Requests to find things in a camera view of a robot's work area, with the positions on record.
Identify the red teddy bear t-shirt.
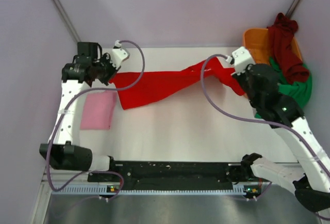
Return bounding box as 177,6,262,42
118,57,244,110

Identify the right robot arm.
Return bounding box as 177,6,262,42
232,63,329,213

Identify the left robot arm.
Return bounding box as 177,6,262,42
39,41,129,181

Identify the folded pink t-shirt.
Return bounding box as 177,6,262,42
80,91,117,130

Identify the green t-shirt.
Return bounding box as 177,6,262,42
269,57,312,109

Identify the orange plastic basket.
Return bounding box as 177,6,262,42
243,27,304,67

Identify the dark red t-shirt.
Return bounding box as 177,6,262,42
268,12,310,84

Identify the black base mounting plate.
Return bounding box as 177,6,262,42
87,160,261,191

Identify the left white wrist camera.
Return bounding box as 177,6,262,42
110,40,130,69

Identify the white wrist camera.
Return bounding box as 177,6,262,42
110,40,130,69
225,46,255,75

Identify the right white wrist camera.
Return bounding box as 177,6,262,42
225,46,255,75

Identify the left corner aluminium post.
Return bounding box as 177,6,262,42
51,0,81,43

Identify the aluminium frame rail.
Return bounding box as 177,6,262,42
41,162,310,183

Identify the grey slotted cable duct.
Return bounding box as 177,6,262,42
53,184,246,196

